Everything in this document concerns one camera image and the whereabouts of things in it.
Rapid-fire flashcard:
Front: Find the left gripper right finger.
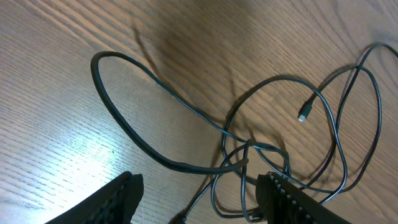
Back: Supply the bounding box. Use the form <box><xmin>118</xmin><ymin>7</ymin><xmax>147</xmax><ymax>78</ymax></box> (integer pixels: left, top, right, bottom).
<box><xmin>256</xmin><ymin>172</ymin><xmax>349</xmax><ymax>224</ymax></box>

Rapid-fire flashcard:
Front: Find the black usb cable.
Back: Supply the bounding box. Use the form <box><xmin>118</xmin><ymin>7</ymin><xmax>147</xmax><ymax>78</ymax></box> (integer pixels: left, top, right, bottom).
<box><xmin>90</xmin><ymin>42</ymin><xmax>398</xmax><ymax>224</ymax></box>

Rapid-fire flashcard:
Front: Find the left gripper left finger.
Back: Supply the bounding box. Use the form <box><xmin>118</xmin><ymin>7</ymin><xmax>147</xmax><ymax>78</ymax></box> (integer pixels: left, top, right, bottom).
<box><xmin>49</xmin><ymin>171</ymin><xmax>144</xmax><ymax>224</ymax></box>

